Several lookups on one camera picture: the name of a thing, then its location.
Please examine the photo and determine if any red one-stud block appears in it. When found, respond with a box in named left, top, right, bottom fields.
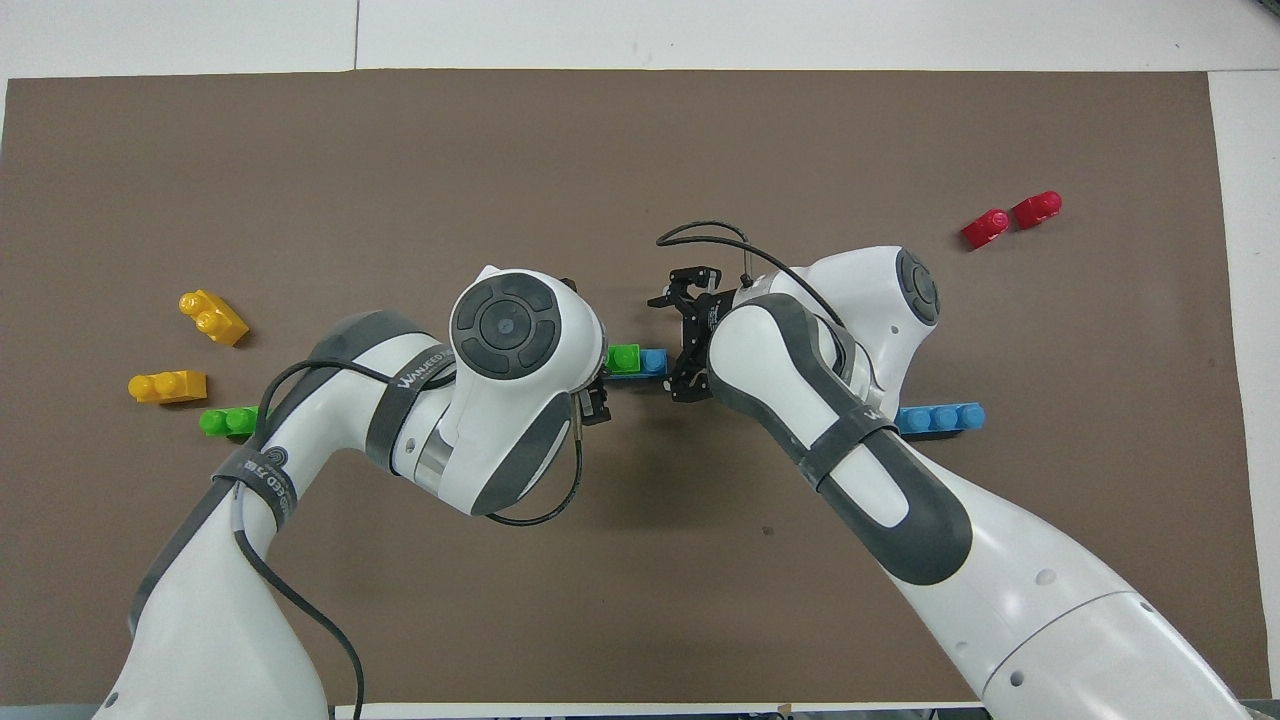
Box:
left=961, top=208, right=1013, bottom=249
left=1011, top=191, right=1063, bottom=229

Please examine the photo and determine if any yellow two-stud block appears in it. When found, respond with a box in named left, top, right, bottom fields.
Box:
left=178, top=289, right=249, bottom=348
left=128, top=370, right=208, bottom=405

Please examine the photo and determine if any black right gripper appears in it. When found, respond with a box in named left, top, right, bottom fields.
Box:
left=556, top=265, right=746, bottom=427

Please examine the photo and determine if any blue three-stud block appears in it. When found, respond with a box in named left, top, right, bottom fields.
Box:
left=605, top=347, right=671, bottom=382
left=897, top=402, right=987, bottom=438

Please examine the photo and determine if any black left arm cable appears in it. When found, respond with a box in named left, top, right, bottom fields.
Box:
left=232, top=360, right=583, bottom=720

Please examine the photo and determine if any brown table mat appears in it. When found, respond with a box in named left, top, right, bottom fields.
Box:
left=0, top=68, right=1271, bottom=706

